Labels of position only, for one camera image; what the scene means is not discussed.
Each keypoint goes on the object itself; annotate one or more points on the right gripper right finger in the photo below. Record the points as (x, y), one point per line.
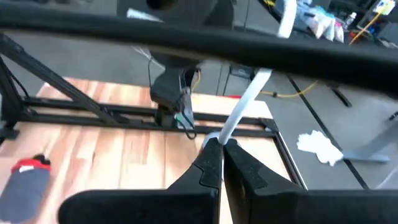
(242, 177)

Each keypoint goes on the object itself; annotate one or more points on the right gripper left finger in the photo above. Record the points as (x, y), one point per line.
(208, 171)

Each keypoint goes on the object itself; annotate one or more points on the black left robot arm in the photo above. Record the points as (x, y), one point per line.
(169, 87)

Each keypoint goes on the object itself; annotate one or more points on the red table clamp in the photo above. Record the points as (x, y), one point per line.
(233, 96)

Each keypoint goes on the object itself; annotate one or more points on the white crumpled cloth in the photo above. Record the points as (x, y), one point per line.
(320, 147)

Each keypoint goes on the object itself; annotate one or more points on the grey floor power box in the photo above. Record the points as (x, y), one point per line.
(242, 72)

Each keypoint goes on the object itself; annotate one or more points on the grey desk leg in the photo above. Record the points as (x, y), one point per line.
(367, 154)

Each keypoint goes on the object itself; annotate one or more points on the pile of plastic bags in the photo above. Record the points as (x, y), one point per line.
(320, 21)

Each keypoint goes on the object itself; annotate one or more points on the clear plastic bottle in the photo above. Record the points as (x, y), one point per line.
(349, 20)

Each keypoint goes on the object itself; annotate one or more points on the black aluminium rig frame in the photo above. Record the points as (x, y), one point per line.
(62, 83)

